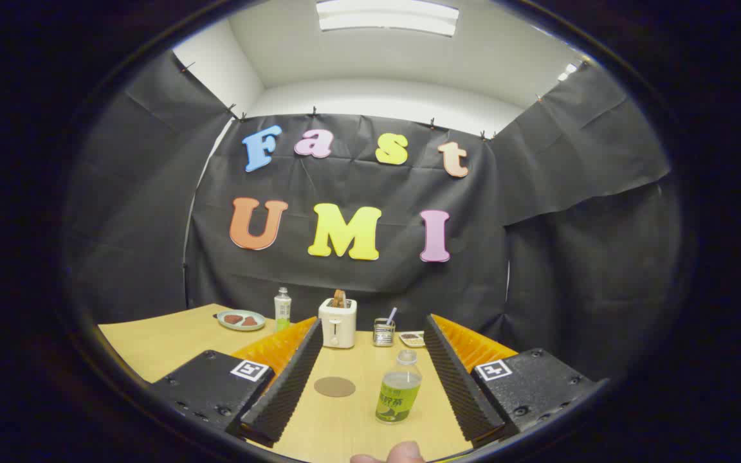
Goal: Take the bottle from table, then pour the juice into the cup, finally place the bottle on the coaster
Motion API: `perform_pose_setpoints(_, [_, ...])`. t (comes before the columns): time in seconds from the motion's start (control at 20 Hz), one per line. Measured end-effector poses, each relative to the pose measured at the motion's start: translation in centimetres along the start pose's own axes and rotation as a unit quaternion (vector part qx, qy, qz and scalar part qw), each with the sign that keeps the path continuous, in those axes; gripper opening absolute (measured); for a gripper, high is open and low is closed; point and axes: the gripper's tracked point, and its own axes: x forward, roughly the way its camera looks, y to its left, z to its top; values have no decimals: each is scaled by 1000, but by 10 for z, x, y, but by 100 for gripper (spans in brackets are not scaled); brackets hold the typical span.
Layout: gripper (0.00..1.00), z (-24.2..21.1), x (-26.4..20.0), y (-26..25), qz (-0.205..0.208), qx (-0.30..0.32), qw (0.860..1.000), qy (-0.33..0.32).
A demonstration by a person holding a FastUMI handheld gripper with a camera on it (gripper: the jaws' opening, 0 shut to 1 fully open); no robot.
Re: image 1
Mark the capped green label bottle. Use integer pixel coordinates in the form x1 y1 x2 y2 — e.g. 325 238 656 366
274 287 292 332

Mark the black backdrop cloth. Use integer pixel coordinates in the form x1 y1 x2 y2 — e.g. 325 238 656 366
62 51 683 386

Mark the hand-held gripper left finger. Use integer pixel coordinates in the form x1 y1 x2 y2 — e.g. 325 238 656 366
150 315 324 449

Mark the wooden table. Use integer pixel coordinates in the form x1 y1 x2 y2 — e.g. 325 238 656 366
98 304 519 463

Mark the green label juice bottle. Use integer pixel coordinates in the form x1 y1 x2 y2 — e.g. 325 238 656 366
375 349 423 424

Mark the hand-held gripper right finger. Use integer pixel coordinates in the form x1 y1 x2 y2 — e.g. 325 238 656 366
423 314 606 449

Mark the round brown coaster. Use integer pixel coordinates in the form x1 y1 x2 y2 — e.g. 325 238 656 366
314 376 356 398

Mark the pale green plate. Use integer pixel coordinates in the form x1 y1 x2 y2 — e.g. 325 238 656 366
217 310 266 332

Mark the white toaster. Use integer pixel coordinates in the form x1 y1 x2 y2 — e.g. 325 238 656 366
318 298 358 349

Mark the large ceiling light panel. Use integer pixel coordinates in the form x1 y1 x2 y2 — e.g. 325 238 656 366
316 0 460 37

